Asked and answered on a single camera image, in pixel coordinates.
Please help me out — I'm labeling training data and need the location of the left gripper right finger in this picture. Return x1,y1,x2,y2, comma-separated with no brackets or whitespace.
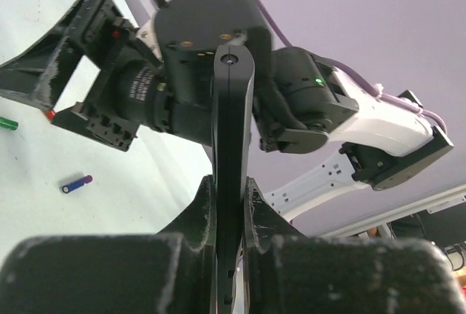
242,177,304,254

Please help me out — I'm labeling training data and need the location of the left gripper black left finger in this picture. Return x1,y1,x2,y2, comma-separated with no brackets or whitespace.
156,175,217,252

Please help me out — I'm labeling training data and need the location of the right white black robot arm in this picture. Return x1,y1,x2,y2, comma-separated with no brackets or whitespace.
1,0,454,220

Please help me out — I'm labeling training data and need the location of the blue purple AAA battery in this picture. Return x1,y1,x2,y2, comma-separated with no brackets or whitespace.
60,175,93,194

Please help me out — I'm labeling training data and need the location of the green AAA battery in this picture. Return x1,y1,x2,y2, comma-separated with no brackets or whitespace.
0,117,19,130

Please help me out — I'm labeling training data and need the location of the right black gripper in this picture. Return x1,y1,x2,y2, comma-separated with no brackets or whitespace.
1,0,167,152

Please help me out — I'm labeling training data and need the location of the red AAA battery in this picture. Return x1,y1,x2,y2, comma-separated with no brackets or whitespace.
46,110,55,121

